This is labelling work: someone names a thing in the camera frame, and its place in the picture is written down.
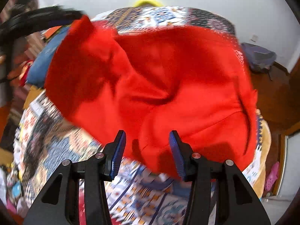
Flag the red zip jacket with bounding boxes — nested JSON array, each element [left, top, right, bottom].
[[44, 16, 257, 178]]

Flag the orange flat box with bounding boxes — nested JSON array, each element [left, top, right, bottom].
[[43, 26, 62, 39]]

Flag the pink slipper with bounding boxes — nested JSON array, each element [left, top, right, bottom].
[[264, 161, 280, 191]]

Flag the red plush toy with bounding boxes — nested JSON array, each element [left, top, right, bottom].
[[8, 60, 33, 87]]

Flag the brown wooden wardrobe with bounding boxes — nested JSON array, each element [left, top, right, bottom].
[[274, 62, 299, 198]]

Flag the folded blue jeans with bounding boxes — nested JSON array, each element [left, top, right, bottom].
[[26, 26, 70, 88]]

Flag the patchwork patterned bedspread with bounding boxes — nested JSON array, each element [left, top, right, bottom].
[[20, 7, 259, 224]]

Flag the grey backpack on floor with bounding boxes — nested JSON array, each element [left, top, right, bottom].
[[241, 43, 277, 81]]

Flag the white wall socket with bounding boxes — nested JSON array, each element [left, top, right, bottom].
[[250, 34, 258, 42]]

